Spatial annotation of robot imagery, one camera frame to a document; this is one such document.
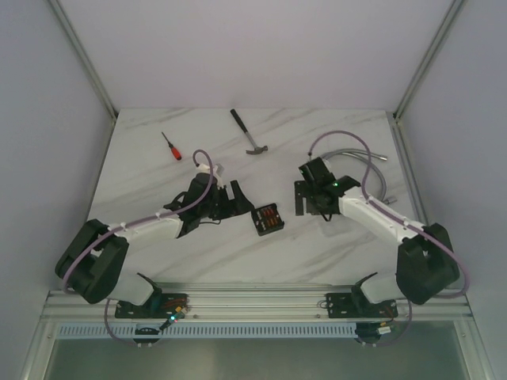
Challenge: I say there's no black fuse box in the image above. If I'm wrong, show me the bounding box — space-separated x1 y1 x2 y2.
250 203 284 237

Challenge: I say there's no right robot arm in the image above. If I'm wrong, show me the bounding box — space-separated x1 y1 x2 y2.
295 158 460 316

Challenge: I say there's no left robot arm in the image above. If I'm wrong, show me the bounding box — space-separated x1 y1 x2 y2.
55 173 254 318

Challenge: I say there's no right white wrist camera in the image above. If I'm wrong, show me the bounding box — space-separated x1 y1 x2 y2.
321 157 332 168

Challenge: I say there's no black handled claw hammer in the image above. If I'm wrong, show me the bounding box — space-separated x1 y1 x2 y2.
230 109 269 155

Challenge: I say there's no grey flexible metal hose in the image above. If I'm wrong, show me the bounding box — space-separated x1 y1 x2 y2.
320 148 398 205

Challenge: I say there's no red handled screwdriver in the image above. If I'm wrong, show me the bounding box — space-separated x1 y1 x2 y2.
161 131 182 161

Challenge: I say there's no aluminium mounting rail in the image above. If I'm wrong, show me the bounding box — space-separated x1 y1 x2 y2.
39 281 473 320

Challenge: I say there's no right aluminium frame post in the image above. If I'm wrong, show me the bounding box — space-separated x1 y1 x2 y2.
393 0 467 122

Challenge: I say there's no aluminium frame post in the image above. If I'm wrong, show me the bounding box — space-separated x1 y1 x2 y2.
393 0 467 122
47 0 119 123

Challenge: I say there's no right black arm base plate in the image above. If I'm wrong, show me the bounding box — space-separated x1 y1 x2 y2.
325 293 398 319

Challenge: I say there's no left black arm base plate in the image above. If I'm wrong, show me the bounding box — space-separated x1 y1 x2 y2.
114 293 189 319

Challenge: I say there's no slotted grey cable duct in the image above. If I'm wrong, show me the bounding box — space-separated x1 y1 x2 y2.
55 322 456 340

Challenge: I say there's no left aluminium frame post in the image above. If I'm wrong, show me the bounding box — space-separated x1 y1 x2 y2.
47 0 119 123

